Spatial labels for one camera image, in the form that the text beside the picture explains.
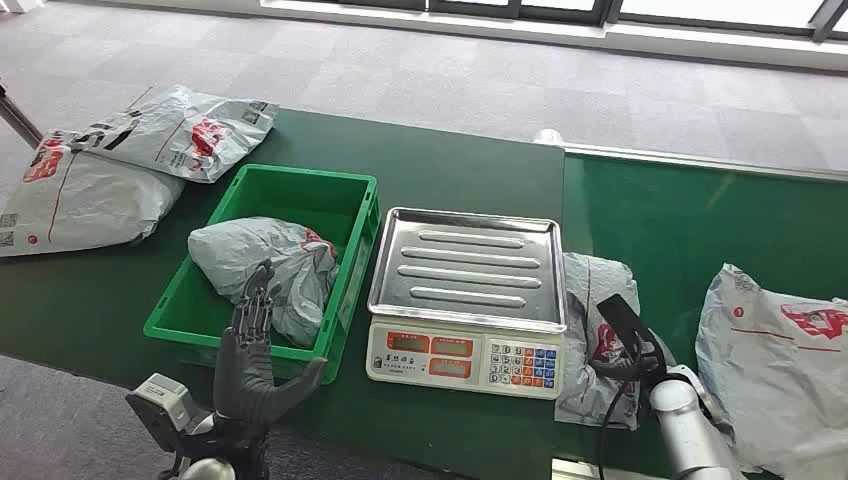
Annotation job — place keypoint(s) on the dark green table mat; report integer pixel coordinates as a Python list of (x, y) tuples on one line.
[(430, 159)]

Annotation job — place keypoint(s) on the green plastic crate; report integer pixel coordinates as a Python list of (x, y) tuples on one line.
[(291, 192)]

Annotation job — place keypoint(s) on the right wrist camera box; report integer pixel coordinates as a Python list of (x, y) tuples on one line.
[(626, 324)]

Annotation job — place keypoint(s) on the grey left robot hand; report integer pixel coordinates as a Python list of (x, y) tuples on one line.
[(245, 378)]

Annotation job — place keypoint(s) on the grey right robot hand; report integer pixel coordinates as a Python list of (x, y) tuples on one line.
[(623, 368)]

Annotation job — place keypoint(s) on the silver conveyor side rail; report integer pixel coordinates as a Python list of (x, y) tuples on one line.
[(596, 470), (696, 162)]

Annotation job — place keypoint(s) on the grey parcel bag black labels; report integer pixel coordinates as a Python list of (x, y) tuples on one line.
[(179, 132)]

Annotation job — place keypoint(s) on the big flat grey parcel bag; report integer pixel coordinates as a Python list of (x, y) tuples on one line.
[(79, 199)]

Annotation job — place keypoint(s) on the grey parcel bag red print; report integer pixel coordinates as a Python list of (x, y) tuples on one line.
[(586, 298)]

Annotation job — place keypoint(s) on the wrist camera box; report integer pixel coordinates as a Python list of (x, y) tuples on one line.
[(626, 324), (162, 407)]

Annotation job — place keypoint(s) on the white electronic scale steel tray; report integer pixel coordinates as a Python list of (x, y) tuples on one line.
[(467, 291)]

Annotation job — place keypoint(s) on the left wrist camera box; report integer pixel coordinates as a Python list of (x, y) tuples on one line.
[(162, 407)]

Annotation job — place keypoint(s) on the crumpled grey parcel bag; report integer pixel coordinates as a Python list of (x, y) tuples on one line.
[(291, 265)]

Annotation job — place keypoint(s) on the dark window frame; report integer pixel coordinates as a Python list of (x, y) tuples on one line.
[(530, 9)]

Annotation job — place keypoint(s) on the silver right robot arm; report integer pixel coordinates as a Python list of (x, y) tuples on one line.
[(689, 430)]

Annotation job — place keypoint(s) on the dark metal stand leg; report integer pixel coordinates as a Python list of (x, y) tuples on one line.
[(18, 119)]

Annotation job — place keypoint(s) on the large grey parcel bag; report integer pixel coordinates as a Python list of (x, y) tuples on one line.
[(775, 384)]

